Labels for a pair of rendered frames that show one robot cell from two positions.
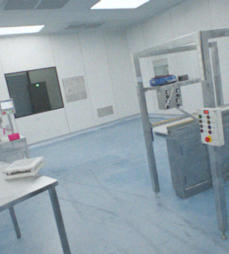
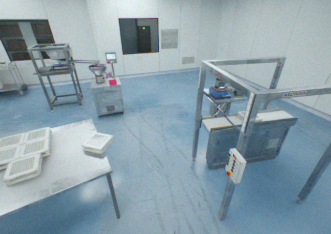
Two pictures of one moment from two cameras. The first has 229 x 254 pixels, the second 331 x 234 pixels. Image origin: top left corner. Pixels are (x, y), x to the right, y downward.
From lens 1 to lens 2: 98 cm
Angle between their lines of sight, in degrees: 22
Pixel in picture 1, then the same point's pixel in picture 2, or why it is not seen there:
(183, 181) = (213, 160)
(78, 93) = (171, 43)
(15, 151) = (112, 92)
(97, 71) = (190, 27)
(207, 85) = (244, 137)
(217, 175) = (228, 191)
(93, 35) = not seen: outside the picture
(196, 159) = (227, 148)
